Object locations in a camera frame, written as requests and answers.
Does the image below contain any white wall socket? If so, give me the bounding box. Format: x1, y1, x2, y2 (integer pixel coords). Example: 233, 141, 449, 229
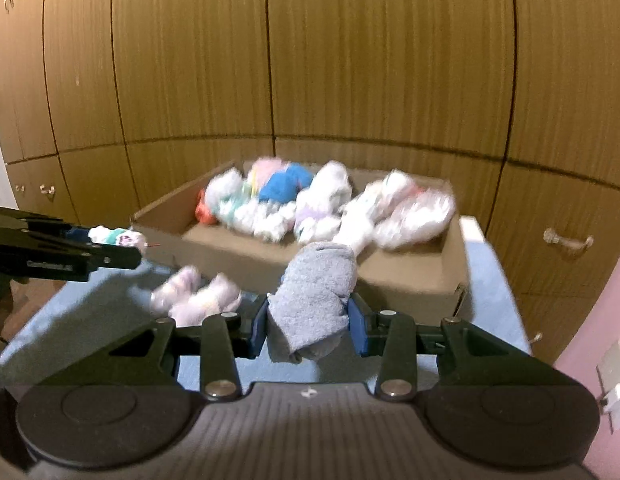
596, 337, 620, 435

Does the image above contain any wooden wardrobe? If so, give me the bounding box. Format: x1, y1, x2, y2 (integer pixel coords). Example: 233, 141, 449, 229
0, 0, 620, 363

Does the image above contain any blue sock roll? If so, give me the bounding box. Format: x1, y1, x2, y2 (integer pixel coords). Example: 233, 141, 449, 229
258, 166, 315, 204

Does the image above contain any pale pink sock roll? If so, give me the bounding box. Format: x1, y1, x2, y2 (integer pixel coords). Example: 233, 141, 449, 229
168, 273, 244, 327

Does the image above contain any blue blanket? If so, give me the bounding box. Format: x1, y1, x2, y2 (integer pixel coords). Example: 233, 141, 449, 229
0, 215, 535, 397

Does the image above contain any small red plastic bundle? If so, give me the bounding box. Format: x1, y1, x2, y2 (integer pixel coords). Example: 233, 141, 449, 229
195, 188, 217, 224

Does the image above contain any grey sock roll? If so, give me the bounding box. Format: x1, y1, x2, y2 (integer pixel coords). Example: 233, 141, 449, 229
266, 241, 359, 365

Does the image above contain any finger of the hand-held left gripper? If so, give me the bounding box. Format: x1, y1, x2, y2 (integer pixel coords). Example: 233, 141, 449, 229
86, 240, 144, 272
64, 225, 100, 244

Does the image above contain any clear plastic bundle teal band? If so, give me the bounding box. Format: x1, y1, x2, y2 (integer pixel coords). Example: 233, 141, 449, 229
214, 197, 298, 245

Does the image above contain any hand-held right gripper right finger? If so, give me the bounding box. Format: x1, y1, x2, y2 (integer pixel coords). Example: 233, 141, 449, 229
347, 291, 557, 402

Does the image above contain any white bundle purple band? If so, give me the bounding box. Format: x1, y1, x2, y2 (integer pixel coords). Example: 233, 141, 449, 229
293, 202, 343, 245

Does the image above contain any white bundle teal patch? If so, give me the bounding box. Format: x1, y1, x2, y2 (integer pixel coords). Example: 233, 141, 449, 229
88, 226, 147, 252

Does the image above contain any pink fluffy bundle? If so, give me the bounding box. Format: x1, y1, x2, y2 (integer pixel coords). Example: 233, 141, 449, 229
247, 158, 293, 188

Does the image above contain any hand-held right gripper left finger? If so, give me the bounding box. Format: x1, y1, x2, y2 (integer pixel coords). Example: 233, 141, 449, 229
107, 295, 269, 402

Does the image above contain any large metal wardrobe handle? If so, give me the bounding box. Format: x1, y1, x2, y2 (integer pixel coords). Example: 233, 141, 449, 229
542, 227, 594, 252

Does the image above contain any cardboard box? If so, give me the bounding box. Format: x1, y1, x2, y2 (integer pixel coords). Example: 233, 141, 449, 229
130, 160, 469, 327

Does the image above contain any large white sock roll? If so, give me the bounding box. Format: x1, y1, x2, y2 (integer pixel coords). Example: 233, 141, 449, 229
297, 161, 354, 213

